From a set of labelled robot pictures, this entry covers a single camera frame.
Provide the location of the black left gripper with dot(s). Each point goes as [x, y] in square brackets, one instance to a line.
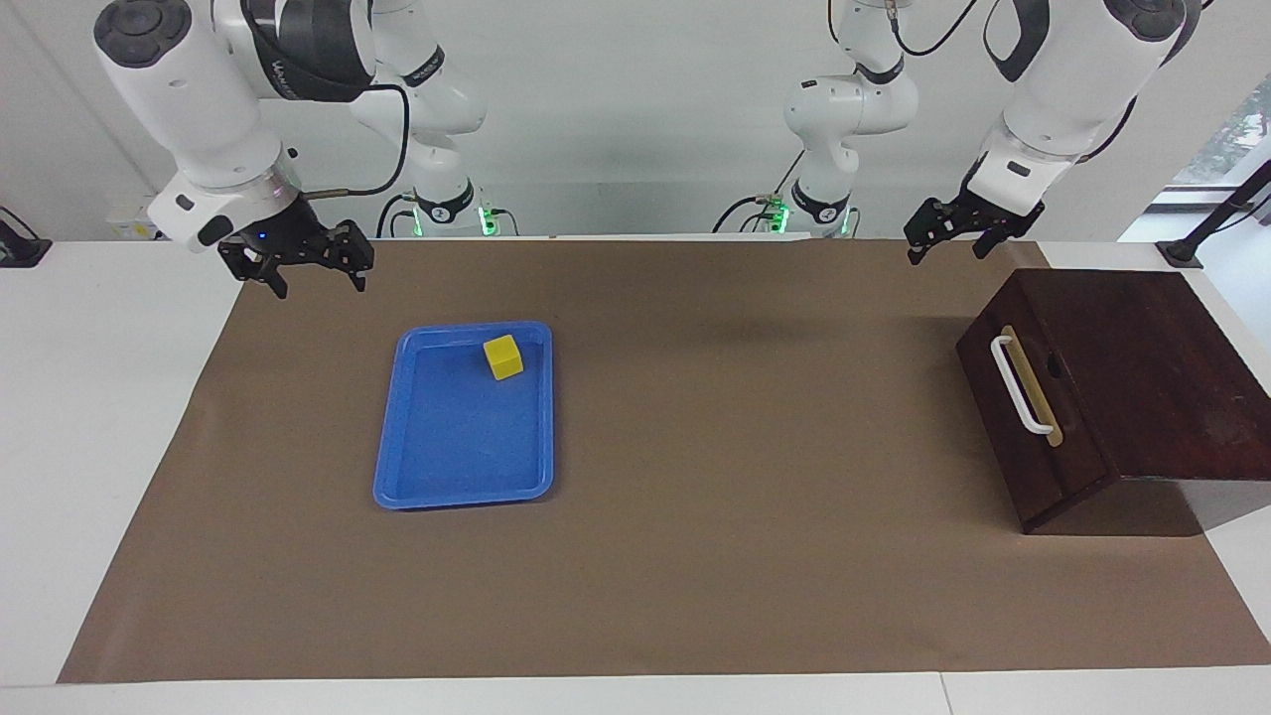
[998, 214]

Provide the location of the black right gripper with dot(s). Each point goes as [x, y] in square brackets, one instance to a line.
[288, 236]

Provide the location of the yellow cube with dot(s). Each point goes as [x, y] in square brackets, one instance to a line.
[503, 357]

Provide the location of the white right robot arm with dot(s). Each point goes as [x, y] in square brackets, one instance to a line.
[199, 109]

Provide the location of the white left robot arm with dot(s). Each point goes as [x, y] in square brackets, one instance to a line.
[1062, 89]

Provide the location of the black desk stand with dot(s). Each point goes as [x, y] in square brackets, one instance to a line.
[22, 253]
[1182, 253]

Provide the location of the blue plastic tray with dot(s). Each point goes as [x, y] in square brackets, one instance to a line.
[462, 437]

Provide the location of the dark wooden cabinet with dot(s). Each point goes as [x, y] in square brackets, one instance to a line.
[1172, 377]

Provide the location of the brown table mat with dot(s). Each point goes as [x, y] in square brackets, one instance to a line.
[695, 556]

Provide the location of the window with grey frame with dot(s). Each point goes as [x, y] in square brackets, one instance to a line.
[1236, 129]

